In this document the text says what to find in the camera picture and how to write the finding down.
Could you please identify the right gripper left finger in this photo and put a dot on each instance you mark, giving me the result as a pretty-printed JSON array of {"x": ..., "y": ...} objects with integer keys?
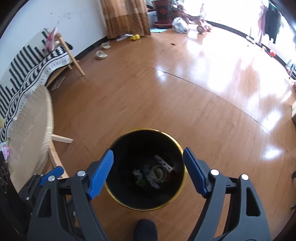
[{"x": 63, "y": 209}]

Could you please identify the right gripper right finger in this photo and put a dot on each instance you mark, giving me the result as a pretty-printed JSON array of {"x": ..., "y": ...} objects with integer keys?
[{"x": 246, "y": 218}]

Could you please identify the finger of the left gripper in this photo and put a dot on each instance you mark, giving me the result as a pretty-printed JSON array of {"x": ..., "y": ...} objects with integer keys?
[{"x": 52, "y": 175}]

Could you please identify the black gold trash bin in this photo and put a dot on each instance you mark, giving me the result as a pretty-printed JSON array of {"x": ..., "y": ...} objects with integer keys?
[{"x": 134, "y": 156}]

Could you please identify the round wooden table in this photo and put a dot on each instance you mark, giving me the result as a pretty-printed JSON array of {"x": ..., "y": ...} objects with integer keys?
[{"x": 32, "y": 150}]

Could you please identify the pink purple toy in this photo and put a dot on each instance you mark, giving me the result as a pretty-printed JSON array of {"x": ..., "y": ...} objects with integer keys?
[{"x": 5, "y": 148}]

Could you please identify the black shoe tip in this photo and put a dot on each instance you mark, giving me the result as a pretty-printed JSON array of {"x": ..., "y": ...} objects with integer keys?
[{"x": 145, "y": 230}]

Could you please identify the black white striped sofa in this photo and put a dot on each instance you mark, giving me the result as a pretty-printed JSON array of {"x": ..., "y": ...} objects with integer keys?
[{"x": 30, "y": 68}]

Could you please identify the pink cartoon cushion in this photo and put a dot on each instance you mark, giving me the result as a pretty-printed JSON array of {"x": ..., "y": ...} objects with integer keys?
[{"x": 51, "y": 41}]

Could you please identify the beige slipper far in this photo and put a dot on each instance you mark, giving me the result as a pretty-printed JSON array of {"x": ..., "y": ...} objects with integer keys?
[{"x": 105, "y": 46}]

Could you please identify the yellow toy on floor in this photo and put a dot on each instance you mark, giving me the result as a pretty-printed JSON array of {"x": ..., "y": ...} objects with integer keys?
[{"x": 135, "y": 37}]

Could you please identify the brown curtain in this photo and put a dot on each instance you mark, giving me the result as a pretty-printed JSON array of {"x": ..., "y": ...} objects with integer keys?
[{"x": 125, "y": 17}]

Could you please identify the silver plastic bag bundle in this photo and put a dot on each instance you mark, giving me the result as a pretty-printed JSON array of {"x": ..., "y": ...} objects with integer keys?
[{"x": 179, "y": 25}]

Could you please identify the red flower pot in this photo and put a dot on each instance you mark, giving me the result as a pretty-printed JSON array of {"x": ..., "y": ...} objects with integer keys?
[{"x": 163, "y": 12}]

